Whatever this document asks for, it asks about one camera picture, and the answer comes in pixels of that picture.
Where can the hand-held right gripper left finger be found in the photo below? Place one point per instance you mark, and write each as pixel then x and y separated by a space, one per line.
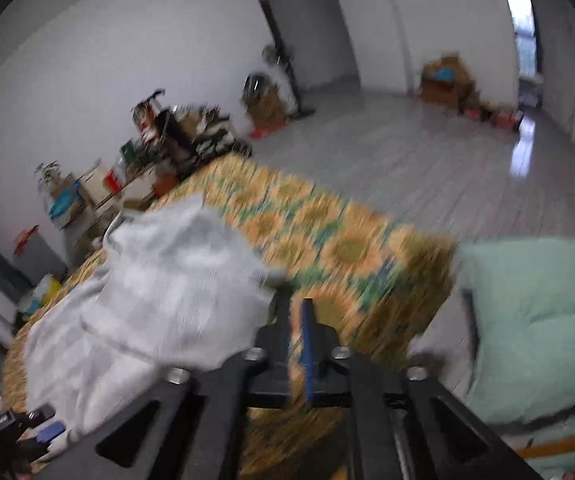
pixel 283 350

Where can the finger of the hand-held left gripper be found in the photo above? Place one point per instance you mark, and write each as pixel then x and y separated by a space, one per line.
pixel 52 433
pixel 41 415

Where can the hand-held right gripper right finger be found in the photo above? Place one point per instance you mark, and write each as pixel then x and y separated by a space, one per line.
pixel 309 355

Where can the grey knit sweater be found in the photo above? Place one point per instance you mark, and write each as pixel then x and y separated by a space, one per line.
pixel 167 285

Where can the sunflower print tablecloth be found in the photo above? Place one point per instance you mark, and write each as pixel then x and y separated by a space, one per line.
pixel 347 250

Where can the plastic bags pile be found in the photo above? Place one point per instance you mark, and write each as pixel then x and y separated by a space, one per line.
pixel 47 285

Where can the grey cabinet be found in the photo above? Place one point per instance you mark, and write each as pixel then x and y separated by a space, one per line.
pixel 39 260

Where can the green cushion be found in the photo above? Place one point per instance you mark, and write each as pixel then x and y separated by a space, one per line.
pixel 532 320

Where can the cluttered storage shelf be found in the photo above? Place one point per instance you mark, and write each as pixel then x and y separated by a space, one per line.
pixel 102 185

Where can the small potted plant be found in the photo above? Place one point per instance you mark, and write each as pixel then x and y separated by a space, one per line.
pixel 49 171

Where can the open cardboard box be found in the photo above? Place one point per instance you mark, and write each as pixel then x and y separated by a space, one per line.
pixel 266 102

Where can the red black scooter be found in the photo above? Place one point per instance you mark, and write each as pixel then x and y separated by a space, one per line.
pixel 167 125

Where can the black standing fan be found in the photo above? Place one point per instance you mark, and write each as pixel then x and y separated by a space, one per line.
pixel 280 67

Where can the red shoe boxes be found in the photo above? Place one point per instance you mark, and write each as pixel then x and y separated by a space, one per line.
pixel 500 117

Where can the pile of cardboard boxes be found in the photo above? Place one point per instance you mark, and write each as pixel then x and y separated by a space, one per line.
pixel 447 82

